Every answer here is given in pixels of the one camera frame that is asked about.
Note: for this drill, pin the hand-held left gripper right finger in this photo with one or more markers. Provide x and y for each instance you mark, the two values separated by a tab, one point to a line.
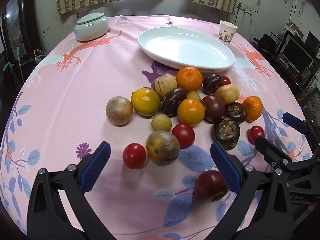
225	167

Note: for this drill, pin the small cardboard box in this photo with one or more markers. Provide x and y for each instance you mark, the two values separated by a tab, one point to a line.
293	26

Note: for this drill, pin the plastic bag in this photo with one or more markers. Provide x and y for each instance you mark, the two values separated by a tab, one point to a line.
40	56

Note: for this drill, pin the orange mandarin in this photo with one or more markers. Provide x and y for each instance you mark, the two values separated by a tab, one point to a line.
188	78
190	111
253	108

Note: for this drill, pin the green tape strip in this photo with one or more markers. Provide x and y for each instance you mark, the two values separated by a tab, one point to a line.
8	66

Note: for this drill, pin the small yellow longan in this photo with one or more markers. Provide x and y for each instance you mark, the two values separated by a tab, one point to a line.
161	122

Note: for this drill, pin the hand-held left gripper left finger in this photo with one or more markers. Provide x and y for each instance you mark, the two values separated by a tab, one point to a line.
96	166

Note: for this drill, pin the wall socket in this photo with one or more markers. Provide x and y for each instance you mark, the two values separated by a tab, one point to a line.
245	8

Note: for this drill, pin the small yellow-green longan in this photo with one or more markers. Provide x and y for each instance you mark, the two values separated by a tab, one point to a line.
194	95

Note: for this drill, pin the printed paper cup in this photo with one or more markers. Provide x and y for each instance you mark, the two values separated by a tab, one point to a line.
226	31

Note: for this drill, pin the dark shrivelled mangosteen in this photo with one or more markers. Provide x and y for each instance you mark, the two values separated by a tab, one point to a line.
235	112

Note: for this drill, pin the black computer desk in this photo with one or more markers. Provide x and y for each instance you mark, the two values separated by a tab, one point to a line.
282	70

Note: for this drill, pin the pale green lidded jar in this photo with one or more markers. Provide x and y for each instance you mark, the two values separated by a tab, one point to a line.
91	30

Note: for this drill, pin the black hat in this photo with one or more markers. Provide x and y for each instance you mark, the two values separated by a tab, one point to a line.
267	42

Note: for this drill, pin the dark wooden cabinet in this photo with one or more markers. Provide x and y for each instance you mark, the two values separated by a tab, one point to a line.
15	30

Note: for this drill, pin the white oval plate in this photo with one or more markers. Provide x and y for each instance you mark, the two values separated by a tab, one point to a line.
185	47

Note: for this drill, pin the red cherry tomato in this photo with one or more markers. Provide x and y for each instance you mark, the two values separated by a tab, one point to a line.
226	80
255	133
183	135
134	155

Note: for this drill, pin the pink printed tablecloth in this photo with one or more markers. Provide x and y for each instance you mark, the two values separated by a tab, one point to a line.
75	92

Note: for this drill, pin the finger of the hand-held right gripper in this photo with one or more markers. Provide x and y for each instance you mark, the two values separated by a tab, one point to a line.
266	147
295	123

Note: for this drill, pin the striped beige pepino melon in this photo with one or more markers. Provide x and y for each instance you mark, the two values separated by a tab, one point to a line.
162	84

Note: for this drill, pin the black speaker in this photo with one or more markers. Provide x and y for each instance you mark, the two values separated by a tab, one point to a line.
313	41

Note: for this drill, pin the computer monitor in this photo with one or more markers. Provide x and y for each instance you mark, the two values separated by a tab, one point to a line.
297	52

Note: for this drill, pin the tan passion fruit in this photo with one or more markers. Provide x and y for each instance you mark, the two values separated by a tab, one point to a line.
119	110
162	147

